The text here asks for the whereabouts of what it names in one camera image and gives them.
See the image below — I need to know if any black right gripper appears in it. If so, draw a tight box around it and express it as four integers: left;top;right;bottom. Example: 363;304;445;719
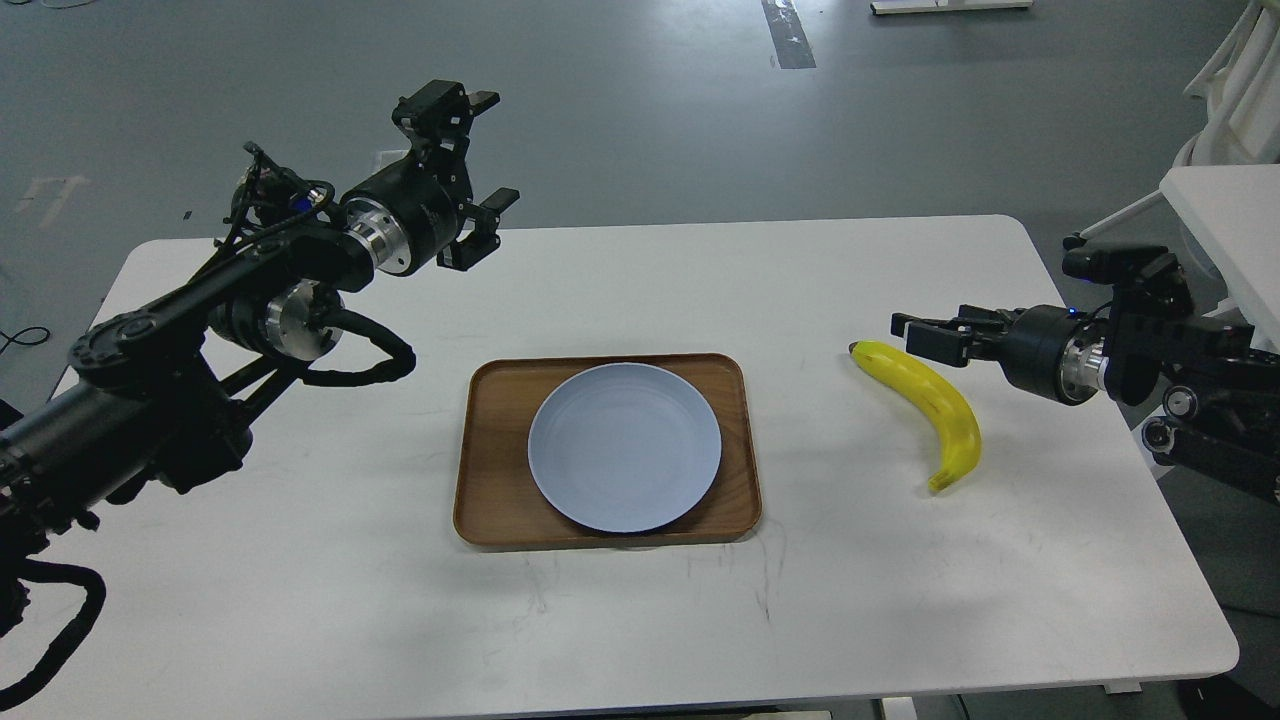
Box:
891;305;1106;406

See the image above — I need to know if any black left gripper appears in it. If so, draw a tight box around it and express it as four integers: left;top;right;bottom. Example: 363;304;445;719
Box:
340;81;521;277

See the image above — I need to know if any yellow banana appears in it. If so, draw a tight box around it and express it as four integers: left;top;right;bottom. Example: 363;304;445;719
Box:
849;340;984;495

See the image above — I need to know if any light blue round plate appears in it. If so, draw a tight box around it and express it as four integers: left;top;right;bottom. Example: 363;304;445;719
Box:
527;363;723;534

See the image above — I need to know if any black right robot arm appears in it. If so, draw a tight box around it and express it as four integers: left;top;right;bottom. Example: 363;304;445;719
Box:
891;236;1279;502

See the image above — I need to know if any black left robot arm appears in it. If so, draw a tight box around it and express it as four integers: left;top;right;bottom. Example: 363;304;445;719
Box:
3;79;518;565

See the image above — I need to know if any white side table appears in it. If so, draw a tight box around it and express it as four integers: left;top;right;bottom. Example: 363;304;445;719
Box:
1160;164;1279;350

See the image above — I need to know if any brown wooden tray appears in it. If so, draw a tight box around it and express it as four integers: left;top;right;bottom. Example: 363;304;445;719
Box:
453;354;763;551

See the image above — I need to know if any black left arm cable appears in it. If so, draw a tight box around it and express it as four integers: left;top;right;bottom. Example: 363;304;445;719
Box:
300;307;417;389

